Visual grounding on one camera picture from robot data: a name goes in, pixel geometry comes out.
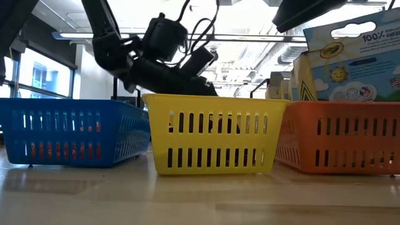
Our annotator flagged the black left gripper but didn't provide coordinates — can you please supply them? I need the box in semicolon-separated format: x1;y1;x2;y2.
122;58;219;98

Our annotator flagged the large office window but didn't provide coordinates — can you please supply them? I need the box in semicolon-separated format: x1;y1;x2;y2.
0;46;74;99

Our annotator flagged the yellow plastic basket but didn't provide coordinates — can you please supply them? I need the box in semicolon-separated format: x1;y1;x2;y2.
141;92;291;176

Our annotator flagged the long ceiling light strip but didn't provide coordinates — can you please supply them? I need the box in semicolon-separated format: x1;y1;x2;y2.
52;31;308;44

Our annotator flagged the blue plastic basket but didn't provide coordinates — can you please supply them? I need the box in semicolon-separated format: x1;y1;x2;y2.
0;97;152;169

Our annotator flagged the orange plastic basket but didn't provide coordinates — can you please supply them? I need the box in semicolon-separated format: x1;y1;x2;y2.
274;100;400;176

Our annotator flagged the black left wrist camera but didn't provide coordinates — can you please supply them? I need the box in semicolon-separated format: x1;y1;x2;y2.
179;46;218;79

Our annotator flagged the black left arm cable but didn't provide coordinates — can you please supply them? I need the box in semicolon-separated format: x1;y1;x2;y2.
176;0;220;67

